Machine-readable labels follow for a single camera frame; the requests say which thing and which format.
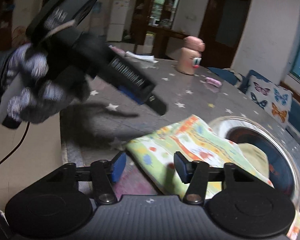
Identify patterned green children's garment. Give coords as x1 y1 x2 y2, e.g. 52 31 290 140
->
125 114 300 240

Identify dark gloved left hand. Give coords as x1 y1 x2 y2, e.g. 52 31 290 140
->
0 43 90 128

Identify white crumpled paper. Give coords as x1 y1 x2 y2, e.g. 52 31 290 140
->
125 51 158 63

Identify pink tissue pack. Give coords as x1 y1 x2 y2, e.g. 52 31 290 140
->
108 45 126 59

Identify pink cartoon water bottle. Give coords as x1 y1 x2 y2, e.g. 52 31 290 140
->
176 36 205 75

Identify small pink wrapped item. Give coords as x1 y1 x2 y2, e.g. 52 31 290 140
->
205 77 222 88

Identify white refrigerator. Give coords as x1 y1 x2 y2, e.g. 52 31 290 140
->
106 0 130 42

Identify striped blanket on sofa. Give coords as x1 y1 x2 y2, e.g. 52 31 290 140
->
224 68 245 88

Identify dark wood display cabinet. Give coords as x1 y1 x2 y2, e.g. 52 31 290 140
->
129 0 187 59

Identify round table induction cooker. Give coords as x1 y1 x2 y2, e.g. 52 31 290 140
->
209 116 300 206

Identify butterfly print pillow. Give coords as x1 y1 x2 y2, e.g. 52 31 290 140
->
245 76 293 128

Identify dark wooden door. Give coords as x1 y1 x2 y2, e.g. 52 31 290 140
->
199 0 251 69

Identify blue bench sofa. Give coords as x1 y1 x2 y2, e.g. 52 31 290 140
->
209 67 300 134

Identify black cable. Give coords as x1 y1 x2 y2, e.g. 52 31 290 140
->
0 121 31 172

